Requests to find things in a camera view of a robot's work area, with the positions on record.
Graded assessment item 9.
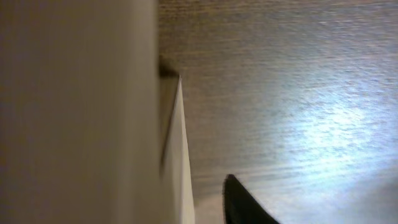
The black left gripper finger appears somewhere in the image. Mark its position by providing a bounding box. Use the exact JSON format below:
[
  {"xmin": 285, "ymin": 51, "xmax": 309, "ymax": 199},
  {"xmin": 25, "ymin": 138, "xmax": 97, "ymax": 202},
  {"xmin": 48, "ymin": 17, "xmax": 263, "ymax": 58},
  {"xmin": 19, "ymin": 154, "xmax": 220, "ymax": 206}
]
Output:
[{"xmin": 223, "ymin": 174, "xmax": 279, "ymax": 224}]

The brown cardboard box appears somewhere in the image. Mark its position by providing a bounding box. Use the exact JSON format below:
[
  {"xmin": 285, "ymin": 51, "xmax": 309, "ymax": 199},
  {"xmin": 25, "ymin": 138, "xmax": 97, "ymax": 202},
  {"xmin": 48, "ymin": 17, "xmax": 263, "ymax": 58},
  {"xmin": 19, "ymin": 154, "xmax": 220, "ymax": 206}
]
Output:
[{"xmin": 1, "ymin": 0, "xmax": 195, "ymax": 223}]

